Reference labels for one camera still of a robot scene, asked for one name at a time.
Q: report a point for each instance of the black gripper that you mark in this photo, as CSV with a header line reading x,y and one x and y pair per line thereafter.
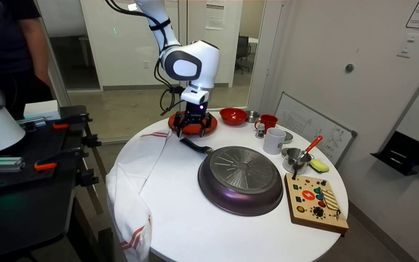
x,y
194,114

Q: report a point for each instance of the white towel with red stripes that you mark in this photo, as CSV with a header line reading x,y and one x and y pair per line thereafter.
x,y
132,194

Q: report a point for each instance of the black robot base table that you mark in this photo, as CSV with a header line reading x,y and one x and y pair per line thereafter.
x,y
21,213

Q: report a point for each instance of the red plate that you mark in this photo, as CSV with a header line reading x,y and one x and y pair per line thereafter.
x,y
212,126

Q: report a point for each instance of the red bowl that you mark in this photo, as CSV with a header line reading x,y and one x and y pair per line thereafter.
x,y
234,117

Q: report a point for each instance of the red mug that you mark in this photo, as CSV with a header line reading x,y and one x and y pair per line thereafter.
x,y
268,123

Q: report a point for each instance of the white mug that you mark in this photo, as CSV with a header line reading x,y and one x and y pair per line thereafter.
x,y
273,142

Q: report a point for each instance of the black office chair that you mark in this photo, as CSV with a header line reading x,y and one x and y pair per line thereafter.
x,y
244,52

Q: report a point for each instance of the steel pot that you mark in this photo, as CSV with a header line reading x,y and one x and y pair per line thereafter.
x,y
292,158

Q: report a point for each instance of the white door with glass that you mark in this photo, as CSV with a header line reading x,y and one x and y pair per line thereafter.
x,y
196,20

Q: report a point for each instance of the paper sign on door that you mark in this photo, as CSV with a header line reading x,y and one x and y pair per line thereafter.
x,y
215,17

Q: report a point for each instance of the small leaning whiteboard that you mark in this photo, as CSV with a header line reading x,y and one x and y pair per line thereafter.
x,y
312,124

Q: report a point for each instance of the yellow green sponge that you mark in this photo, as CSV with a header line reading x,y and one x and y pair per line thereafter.
x,y
319,167

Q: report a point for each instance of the black clamp with orange tip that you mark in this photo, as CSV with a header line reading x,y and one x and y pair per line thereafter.
x,y
46,167
60,126

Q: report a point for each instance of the wooden toy board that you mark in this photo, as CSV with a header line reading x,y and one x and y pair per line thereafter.
x,y
316,205

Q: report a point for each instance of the white box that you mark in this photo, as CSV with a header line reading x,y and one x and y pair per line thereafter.
x,y
43,111

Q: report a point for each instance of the person in blue shirt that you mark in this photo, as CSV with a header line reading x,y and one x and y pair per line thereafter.
x,y
4,44

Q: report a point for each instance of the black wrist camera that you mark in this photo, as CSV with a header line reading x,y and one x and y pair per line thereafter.
x,y
174,91

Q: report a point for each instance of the round wall knob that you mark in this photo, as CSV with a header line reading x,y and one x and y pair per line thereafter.
x,y
350,69

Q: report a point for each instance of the black wall tray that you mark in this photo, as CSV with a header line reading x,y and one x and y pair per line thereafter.
x,y
404,154

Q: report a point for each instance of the small wall label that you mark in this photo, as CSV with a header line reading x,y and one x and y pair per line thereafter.
x,y
408,46

